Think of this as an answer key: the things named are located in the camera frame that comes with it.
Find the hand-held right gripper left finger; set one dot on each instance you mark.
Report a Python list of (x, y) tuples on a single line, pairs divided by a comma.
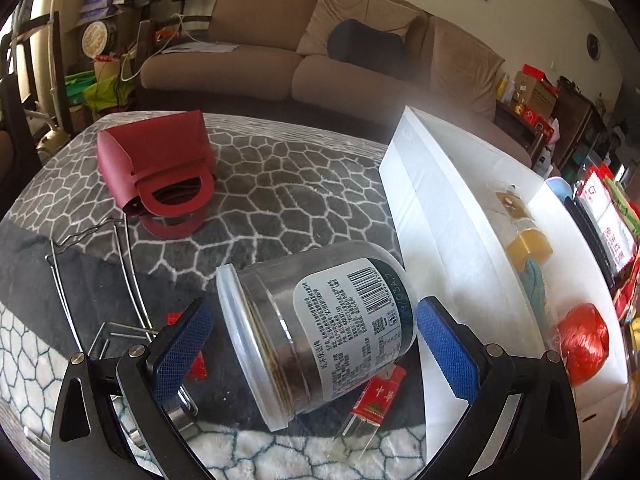
[(182, 352)]

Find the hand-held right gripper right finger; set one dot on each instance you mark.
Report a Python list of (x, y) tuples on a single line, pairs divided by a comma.
[(445, 355)]

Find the clear glass jar white label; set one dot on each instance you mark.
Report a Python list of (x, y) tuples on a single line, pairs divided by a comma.
[(280, 325)]

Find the white storage box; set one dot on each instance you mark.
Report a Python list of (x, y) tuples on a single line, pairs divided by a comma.
[(450, 220)]

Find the small red packet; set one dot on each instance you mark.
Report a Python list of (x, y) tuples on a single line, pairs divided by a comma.
[(197, 367)]

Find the red cigarette pack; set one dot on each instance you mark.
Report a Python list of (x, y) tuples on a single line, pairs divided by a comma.
[(377, 397)]

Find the teal mesh cloth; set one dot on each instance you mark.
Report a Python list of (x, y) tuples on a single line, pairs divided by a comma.
[(534, 285)]

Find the yellow block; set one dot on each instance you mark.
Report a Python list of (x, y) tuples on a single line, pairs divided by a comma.
[(530, 247)]

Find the red twine ball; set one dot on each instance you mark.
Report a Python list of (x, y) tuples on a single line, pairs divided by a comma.
[(582, 345)]

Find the light blue bowl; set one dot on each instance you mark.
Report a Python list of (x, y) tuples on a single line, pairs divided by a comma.
[(559, 190)]

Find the red mug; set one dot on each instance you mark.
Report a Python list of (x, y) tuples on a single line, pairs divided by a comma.
[(150, 150)]

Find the red white snack packet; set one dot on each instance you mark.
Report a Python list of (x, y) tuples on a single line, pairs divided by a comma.
[(610, 225)]

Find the dark wooden cabinet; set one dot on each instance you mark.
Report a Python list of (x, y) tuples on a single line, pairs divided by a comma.
[(577, 120)]

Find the green plastic bags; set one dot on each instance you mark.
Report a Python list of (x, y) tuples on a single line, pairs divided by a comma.
[(100, 92)]

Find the yellow bottles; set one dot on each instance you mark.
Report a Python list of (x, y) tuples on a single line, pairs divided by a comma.
[(504, 87)]

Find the cardboard box with red lid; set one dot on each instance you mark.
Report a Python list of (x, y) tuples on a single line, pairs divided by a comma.
[(535, 90)]

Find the brown fabric sofa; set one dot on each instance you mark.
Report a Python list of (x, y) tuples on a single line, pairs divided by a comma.
[(225, 70)]

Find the beige throw pillow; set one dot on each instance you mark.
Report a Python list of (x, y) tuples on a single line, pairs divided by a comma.
[(325, 15), (465, 70)]

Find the papers on sofa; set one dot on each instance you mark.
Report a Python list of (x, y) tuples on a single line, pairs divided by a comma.
[(200, 48)]

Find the black lumbar cushion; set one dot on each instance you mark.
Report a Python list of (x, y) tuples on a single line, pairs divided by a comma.
[(365, 47)]

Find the round yellow tin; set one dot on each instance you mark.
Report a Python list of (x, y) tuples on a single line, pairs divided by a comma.
[(99, 38)]

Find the round wall clock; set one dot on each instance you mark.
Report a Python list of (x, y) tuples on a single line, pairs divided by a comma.
[(592, 46)]

